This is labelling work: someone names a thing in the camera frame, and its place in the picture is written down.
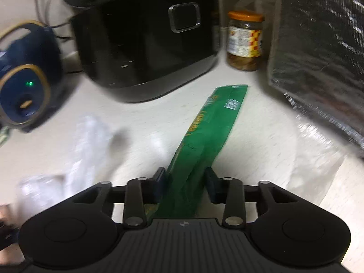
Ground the black power cable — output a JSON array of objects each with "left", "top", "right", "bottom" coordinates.
[{"left": 33, "top": 0, "right": 75, "bottom": 41}]

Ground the green white knitted cloth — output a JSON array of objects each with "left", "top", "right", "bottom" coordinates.
[{"left": 0, "top": 125, "right": 10, "bottom": 146}]

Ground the green snack wrapper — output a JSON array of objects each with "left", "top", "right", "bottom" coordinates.
[{"left": 146, "top": 85, "right": 248, "bottom": 219}]

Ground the person's hand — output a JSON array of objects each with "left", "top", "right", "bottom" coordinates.
[{"left": 0, "top": 205, "right": 15, "bottom": 225}]

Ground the clear plastic bag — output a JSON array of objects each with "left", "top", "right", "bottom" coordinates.
[{"left": 17, "top": 115, "right": 123, "bottom": 219}]

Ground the black rice cooker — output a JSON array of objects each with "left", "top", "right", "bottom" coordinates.
[{"left": 64, "top": 0, "right": 220, "bottom": 103}]

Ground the glass jar orange lid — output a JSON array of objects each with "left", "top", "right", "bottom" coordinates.
[{"left": 226, "top": 10, "right": 264, "bottom": 71}]

